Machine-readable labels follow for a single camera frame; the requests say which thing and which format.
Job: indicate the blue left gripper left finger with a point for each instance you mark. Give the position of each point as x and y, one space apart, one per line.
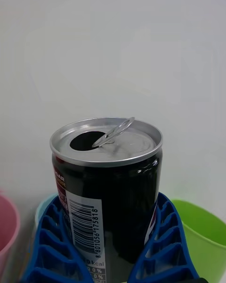
47 254

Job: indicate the pink plastic bin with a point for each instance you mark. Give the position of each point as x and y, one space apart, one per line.
8 221

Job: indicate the pale blue plastic bin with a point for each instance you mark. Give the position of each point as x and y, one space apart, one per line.
42 208

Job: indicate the black drink can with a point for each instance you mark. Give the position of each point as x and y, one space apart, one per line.
122 193

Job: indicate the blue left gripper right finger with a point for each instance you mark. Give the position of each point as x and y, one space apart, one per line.
169 252

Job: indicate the green plastic bin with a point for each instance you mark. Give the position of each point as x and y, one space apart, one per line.
204 235

